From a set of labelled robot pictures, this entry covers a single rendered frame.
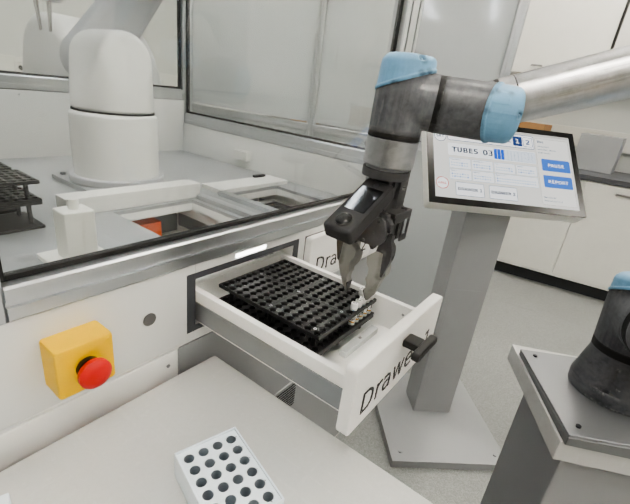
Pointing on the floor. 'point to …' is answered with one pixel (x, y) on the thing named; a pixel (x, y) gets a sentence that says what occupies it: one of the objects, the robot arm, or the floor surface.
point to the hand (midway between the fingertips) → (355, 289)
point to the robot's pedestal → (557, 460)
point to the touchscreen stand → (447, 361)
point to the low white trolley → (118, 449)
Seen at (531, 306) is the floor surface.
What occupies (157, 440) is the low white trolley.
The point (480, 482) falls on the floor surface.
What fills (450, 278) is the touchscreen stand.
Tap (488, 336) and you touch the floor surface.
